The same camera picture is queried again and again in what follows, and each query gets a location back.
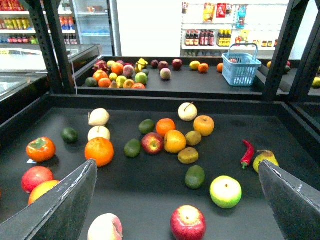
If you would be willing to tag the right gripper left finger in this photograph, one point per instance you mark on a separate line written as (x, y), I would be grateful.
(60, 213)

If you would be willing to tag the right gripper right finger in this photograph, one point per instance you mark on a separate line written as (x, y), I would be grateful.
(295, 204)

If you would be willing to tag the black metal shelf rack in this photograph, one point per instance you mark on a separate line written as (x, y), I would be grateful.
(144, 191)

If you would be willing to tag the far yellow lemon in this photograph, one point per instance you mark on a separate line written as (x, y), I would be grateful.
(194, 65)

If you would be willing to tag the white drinks shelf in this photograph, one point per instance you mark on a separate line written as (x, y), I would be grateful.
(19, 26)

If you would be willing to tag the white sauce bottle shelf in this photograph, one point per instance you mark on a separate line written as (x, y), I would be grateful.
(210, 27)

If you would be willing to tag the pale peach front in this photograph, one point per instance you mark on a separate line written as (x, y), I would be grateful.
(106, 227)

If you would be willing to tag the red apple left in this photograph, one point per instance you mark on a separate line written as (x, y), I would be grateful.
(34, 177)

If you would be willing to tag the orange persimmon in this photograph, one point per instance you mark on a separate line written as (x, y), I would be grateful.
(41, 149)

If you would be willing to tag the red chili pepper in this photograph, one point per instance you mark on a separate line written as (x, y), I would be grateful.
(248, 156)

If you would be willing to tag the green white apple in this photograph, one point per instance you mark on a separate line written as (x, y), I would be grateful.
(225, 192)

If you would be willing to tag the big orange mandarin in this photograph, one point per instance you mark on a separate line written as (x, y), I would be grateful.
(101, 150)

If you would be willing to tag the dark green avocado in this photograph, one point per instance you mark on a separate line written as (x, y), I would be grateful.
(69, 135)

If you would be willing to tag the white pear front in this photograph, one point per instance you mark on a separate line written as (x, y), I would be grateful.
(99, 132)

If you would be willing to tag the white pear lying sideways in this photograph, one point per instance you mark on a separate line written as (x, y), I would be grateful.
(98, 117)

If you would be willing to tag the red apple front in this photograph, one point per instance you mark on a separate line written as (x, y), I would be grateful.
(188, 223)

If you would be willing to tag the red apple near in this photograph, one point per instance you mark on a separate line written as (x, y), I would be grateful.
(152, 143)

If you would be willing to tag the green lime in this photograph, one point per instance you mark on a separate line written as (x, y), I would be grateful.
(146, 126)

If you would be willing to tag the olive kiwi fruit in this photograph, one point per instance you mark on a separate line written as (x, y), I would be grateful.
(193, 138)

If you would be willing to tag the yellow orange apple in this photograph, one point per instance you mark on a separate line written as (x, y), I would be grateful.
(174, 142)

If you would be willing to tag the orange near fruit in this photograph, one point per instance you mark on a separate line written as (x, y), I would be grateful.
(165, 125)

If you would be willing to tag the orange fruit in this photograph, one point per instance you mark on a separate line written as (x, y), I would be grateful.
(165, 125)
(117, 68)

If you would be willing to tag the white pear with stem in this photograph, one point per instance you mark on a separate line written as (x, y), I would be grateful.
(187, 111)

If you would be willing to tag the small blue far basket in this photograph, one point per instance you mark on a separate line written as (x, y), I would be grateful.
(239, 68)

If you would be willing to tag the glass freezer chest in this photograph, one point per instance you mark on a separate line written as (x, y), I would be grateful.
(20, 63)

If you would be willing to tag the pink dragon fruit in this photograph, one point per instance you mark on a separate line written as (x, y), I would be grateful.
(101, 65)

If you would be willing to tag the far orange fruit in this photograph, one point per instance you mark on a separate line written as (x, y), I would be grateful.
(117, 68)

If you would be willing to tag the far green apple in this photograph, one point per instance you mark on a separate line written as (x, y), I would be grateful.
(141, 78)

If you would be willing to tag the far small orange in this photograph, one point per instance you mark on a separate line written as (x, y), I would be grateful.
(203, 68)

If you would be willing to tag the far peach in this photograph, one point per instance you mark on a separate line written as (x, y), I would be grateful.
(165, 73)

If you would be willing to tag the far dark red apple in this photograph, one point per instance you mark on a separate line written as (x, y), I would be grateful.
(177, 64)

